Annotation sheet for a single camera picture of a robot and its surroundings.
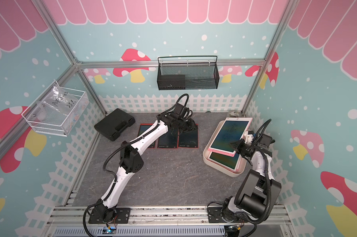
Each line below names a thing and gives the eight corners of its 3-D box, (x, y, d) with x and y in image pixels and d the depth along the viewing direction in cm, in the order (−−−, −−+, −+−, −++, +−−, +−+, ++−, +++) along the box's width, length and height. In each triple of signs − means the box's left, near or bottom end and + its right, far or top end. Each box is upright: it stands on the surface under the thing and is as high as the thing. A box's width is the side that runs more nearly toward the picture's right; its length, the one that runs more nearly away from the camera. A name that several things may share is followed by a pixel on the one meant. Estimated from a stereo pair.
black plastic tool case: (96, 130, 112) (92, 125, 107) (119, 113, 124) (117, 107, 119) (113, 142, 105) (110, 137, 100) (136, 122, 117) (134, 117, 112)
